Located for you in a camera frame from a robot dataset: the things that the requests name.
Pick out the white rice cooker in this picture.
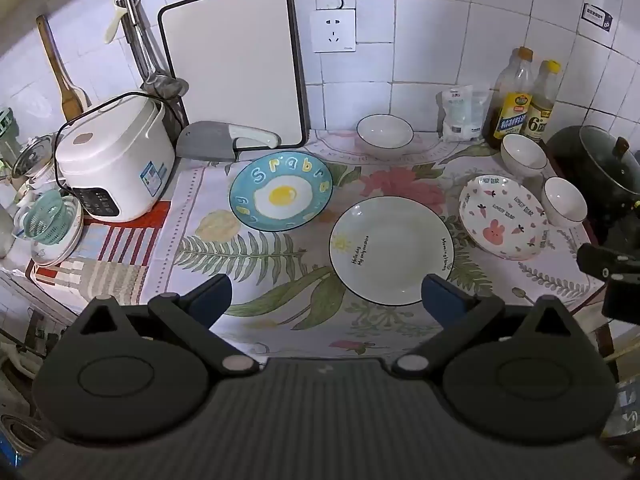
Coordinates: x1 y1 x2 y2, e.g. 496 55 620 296
54 91 177 222

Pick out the white wall socket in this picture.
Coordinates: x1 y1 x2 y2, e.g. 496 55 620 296
309 8 357 54

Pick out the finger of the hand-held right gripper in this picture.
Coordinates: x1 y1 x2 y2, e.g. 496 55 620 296
576 242 640 282
601 272 640 322

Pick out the green container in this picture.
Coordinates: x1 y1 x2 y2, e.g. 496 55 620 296
0 107 18 161

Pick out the floral tablecloth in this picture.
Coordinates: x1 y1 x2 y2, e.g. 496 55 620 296
165 130 608 357

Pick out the white cutting board dark frame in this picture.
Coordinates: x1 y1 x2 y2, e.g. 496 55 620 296
158 0 311 148

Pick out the oil bottle with yellow label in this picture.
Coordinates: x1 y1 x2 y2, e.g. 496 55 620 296
486 47 535 150

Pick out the wall sticker label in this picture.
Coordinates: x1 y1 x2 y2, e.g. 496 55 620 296
581 2 615 32

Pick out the white plate with sun drawing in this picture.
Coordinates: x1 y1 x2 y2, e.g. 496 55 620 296
328 196 455 306

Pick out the small glass pot lid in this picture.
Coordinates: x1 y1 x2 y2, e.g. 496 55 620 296
11 134 57 181

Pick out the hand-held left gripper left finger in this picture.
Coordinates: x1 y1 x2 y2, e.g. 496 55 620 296
80 274 261 377

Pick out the glass wok lid wooden knob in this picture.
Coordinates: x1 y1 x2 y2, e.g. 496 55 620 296
579 126 640 202

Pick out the white bowl with dark rim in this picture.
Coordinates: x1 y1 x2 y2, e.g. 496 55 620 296
501 133 549 177
356 114 415 157
542 176 588 227

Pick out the clear vinegar bottle yellow cap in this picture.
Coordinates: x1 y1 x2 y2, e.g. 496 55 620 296
520 60 562 142

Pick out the black wok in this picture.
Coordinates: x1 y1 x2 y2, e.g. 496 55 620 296
547 125 640 241

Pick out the blue fried egg plate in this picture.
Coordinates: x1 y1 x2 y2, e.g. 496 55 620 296
229 151 334 233

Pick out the white-handled peeler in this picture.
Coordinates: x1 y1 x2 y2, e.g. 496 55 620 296
104 2 126 45

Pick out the white salt bag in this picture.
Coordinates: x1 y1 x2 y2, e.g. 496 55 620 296
440 85 491 143

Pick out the grey cleaver with white handle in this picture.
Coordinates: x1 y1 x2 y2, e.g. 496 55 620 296
176 121 282 162

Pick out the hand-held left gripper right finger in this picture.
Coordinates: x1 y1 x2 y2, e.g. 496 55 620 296
392 274 568 378

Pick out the striped red and beige cloth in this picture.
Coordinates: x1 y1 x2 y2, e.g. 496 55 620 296
30 200 173 306

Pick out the green plastic colander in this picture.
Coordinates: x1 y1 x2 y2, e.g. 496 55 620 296
22 190 66 238

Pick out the steel ladle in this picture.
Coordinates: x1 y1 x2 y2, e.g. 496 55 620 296
120 0 190 99
116 0 168 97

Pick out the white plate with pink rabbit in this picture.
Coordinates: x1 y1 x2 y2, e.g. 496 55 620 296
458 175 551 261

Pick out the wooden spatula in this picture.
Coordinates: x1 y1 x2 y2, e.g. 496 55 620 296
36 15 91 122

